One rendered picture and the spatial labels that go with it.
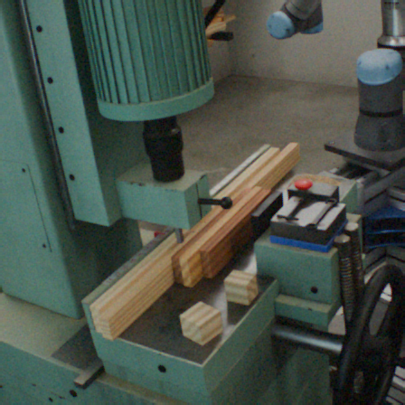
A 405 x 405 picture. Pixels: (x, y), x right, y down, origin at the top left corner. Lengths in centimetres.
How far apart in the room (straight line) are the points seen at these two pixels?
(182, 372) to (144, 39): 47
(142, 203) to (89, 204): 9
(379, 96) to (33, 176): 90
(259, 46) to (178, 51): 411
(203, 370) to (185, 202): 26
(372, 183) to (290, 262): 66
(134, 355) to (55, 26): 50
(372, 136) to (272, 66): 335
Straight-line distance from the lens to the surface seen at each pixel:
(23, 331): 126
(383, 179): 169
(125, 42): 90
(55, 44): 101
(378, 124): 168
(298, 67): 489
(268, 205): 109
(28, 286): 129
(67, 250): 117
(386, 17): 176
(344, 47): 466
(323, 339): 106
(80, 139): 104
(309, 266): 103
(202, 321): 94
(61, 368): 115
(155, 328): 101
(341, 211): 105
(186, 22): 92
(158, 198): 104
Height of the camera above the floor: 151
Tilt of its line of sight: 27 degrees down
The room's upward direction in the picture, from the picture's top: 9 degrees counter-clockwise
